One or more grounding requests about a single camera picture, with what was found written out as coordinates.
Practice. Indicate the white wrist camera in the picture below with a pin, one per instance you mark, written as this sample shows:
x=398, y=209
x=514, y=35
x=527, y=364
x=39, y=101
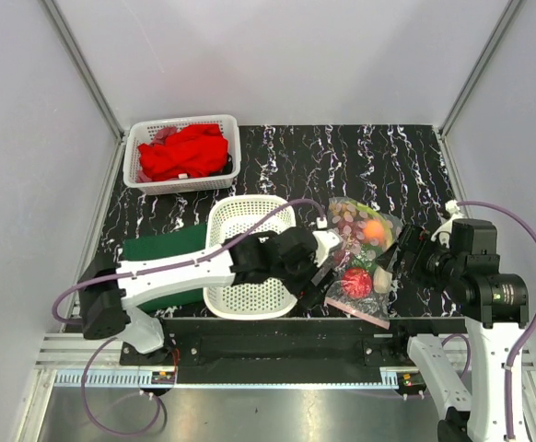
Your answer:
x=443, y=233
x=328, y=241

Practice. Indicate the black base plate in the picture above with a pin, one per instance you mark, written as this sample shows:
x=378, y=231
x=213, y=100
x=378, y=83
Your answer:
x=286, y=352

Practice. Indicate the orange fake fruit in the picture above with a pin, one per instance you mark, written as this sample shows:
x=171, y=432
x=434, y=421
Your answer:
x=374, y=230

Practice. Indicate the red fake apple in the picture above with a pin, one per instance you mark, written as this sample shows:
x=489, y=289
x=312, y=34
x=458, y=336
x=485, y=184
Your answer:
x=356, y=283

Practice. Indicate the right aluminium frame post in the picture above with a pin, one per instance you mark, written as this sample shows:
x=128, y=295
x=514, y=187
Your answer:
x=499, y=32

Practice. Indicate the purple fake grapes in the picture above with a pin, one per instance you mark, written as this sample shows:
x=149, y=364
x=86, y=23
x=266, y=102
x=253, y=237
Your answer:
x=345, y=220

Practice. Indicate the aluminium frame post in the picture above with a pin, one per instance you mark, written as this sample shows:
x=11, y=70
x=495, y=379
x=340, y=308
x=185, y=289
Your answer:
x=499, y=32
x=62, y=29

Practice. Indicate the grey pink cloth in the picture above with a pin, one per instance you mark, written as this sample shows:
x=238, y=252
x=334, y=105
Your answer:
x=161, y=136

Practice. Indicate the green cloth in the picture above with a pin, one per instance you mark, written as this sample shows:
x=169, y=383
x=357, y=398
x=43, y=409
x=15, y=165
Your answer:
x=181, y=241

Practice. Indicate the clear zip top bag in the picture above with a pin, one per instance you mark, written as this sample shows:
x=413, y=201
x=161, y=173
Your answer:
x=374, y=308

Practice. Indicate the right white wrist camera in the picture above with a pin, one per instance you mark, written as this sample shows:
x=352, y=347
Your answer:
x=443, y=233

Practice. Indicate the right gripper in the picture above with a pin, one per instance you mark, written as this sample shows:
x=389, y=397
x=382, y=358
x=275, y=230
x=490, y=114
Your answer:
x=414, y=238

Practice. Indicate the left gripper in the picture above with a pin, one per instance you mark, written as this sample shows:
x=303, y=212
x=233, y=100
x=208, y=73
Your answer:
x=312, y=294

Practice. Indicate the small white basket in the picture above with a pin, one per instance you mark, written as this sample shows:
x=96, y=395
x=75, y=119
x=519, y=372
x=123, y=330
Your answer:
x=143, y=132

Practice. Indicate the red cloth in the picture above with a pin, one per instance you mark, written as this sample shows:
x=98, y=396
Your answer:
x=195, y=151

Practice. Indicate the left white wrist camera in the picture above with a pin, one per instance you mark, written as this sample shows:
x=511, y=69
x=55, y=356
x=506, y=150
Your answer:
x=328, y=241

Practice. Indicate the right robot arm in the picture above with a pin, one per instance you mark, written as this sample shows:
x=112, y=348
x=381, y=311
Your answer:
x=496, y=311

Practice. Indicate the left aluminium frame post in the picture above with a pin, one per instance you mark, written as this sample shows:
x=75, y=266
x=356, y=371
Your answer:
x=62, y=29

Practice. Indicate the white cable duct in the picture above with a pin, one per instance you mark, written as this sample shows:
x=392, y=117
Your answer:
x=148, y=379

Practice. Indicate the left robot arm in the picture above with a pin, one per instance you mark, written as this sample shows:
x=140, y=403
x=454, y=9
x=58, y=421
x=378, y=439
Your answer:
x=110, y=303

